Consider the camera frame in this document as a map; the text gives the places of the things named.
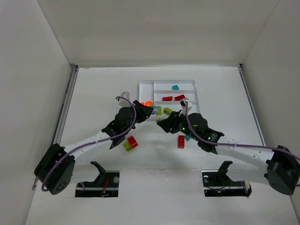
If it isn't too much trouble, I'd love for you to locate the orange curved lego piece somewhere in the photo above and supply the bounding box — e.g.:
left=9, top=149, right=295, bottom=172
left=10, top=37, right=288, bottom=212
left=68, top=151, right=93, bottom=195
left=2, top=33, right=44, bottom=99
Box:
left=145, top=101, right=153, bottom=106

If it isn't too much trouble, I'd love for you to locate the colorful monster lego figure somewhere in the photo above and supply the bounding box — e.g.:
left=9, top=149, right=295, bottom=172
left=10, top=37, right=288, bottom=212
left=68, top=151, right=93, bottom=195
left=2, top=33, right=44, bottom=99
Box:
left=151, top=105, right=158, bottom=115

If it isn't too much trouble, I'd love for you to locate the green curved lego brick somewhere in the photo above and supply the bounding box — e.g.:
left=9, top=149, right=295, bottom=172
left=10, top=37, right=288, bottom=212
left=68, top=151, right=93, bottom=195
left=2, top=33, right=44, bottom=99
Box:
left=164, top=107, right=173, bottom=115

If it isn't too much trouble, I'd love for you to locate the red 2x4 lego brick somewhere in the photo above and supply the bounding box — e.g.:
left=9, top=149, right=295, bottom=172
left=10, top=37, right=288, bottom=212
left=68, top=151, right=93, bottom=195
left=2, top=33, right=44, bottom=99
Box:
left=162, top=96, right=173, bottom=101

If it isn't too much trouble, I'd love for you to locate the red sloped lego brick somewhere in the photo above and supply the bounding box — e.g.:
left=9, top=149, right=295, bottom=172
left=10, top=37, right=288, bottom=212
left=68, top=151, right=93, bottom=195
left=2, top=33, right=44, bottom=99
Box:
left=174, top=94, right=186, bottom=101

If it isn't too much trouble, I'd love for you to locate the cyan small lego brick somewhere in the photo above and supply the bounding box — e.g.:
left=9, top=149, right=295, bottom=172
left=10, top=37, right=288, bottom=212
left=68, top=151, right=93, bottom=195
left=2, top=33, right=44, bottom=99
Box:
left=172, top=85, right=179, bottom=90

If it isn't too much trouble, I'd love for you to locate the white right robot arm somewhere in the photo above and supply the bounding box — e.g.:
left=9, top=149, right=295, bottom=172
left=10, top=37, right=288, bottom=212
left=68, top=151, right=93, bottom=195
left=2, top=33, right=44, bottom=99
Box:
left=157, top=112, right=300, bottom=195

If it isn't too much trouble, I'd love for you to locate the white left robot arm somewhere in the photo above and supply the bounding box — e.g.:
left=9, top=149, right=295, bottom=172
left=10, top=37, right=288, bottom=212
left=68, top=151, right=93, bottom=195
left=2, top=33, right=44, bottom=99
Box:
left=34, top=100, right=153, bottom=195

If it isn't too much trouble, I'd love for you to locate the red long lego brick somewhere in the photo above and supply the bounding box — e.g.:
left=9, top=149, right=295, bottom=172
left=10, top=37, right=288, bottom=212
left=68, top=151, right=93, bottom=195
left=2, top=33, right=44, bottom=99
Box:
left=177, top=135, right=185, bottom=149

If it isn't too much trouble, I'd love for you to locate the white divided sorting tray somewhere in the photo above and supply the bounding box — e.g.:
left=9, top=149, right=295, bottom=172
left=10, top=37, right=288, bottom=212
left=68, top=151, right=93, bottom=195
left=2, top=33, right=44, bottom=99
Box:
left=139, top=80, right=200, bottom=121

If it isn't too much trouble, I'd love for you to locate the red and green lego block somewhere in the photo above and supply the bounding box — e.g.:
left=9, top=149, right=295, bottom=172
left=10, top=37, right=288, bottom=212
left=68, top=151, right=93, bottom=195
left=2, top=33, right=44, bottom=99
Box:
left=123, top=136, right=138, bottom=152

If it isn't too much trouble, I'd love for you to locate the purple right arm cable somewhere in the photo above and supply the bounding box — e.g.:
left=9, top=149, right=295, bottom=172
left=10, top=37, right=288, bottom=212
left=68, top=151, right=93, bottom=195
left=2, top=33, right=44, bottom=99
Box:
left=184, top=100, right=300, bottom=187

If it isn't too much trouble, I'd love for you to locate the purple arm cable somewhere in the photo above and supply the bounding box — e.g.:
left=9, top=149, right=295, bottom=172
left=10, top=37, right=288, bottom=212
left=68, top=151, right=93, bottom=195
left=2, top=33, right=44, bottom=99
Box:
left=184, top=100, right=300, bottom=187
left=41, top=96, right=137, bottom=192

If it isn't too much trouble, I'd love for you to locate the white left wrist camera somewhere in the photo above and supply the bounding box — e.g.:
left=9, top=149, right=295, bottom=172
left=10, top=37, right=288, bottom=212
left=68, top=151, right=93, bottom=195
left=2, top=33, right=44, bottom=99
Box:
left=116, top=91, right=131, bottom=107

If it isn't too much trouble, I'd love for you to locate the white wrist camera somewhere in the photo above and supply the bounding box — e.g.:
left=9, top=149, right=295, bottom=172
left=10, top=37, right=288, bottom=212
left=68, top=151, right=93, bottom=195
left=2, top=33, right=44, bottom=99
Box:
left=116, top=91, right=131, bottom=107
left=179, top=98, right=193, bottom=115

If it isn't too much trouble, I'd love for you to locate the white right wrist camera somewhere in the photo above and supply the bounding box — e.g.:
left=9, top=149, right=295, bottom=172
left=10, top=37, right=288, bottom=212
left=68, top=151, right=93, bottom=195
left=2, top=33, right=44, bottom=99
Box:
left=179, top=98, right=193, bottom=115

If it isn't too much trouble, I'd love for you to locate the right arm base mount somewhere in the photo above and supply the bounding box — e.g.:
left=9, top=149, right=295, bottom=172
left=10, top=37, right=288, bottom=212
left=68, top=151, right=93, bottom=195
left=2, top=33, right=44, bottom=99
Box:
left=202, top=161, right=252, bottom=197

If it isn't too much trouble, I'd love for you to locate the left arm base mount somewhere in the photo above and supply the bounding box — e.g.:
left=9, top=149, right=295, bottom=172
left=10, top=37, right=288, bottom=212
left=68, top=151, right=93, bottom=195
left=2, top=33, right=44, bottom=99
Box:
left=75, top=161, right=120, bottom=198

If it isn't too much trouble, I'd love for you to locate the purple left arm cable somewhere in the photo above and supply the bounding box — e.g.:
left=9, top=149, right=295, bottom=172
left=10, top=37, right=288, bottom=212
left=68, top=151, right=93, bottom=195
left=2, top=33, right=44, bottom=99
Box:
left=41, top=96, right=137, bottom=192

